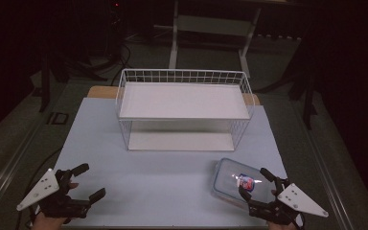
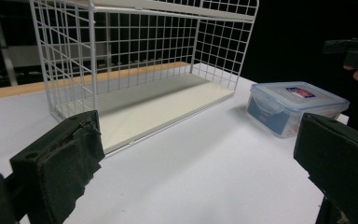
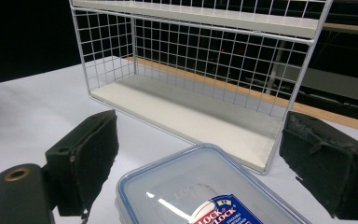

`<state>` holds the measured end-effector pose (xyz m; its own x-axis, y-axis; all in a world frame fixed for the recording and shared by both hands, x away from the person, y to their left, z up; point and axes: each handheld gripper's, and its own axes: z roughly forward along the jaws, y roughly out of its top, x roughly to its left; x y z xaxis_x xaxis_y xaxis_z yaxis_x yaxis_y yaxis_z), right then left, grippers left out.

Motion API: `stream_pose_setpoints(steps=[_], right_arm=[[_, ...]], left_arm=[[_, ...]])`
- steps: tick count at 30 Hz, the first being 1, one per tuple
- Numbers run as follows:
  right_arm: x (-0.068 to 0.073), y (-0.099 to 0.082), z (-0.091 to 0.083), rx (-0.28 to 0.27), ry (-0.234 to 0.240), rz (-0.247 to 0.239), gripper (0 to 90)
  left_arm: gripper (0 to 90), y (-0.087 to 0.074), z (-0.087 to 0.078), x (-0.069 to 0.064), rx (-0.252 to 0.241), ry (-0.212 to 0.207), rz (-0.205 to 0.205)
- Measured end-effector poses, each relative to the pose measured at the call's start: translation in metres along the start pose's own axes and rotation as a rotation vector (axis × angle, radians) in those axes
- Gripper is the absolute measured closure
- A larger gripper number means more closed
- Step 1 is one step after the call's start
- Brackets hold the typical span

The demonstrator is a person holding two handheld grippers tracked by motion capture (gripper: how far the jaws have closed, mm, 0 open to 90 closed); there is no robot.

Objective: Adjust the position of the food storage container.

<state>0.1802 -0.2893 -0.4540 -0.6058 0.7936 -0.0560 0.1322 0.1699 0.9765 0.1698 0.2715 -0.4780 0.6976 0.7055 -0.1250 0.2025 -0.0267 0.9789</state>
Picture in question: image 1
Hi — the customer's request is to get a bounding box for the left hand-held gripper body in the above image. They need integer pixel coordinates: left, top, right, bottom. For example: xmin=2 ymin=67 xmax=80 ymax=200
xmin=15 ymin=168 xmax=92 ymax=219

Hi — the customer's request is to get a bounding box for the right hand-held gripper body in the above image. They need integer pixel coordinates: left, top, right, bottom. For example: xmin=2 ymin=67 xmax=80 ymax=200
xmin=248 ymin=177 xmax=330 ymax=226

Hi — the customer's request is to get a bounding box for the clear plastic food container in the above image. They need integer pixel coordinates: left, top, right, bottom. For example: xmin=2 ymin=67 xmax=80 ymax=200
xmin=211 ymin=157 xmax=285 ymax=211

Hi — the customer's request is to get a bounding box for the white wire shelf rack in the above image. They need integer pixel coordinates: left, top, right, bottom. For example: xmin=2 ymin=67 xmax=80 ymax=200
xmin=114 ymin=68 xmax=257 ymax=153

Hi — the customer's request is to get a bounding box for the person's right hand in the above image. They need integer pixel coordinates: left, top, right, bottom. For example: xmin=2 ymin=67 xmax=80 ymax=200
xmin=267 ymin=189 xmax=299 ymax=230

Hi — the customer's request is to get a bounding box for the person's left hand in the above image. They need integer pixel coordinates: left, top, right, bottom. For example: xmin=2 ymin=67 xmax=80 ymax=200
xmin=31 ymin=181 xmax=80 ymax=230

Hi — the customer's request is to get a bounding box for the small red and blue packet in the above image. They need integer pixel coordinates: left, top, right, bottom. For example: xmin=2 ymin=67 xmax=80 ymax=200
xmin=237 ymin=173 xmax=257 ymax=193

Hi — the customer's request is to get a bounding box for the black floor socket box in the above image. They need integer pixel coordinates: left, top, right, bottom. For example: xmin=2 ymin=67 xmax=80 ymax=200
xmin=46 ymin=111 xmax=70 ymax=126

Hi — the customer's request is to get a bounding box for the light blue table mat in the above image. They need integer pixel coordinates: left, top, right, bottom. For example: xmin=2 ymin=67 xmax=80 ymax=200
xmin=53 ymin=97 xmax=289 ymax=228

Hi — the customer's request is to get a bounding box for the black cable bundle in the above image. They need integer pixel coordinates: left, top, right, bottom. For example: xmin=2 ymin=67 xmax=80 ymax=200
xmin=82 ymin=37 xmax=132 ymax=81

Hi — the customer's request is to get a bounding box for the white metal table frame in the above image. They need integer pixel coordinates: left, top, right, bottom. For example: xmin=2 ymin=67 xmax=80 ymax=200
xmin=168 ymin=0 xmax=264 ymax=79

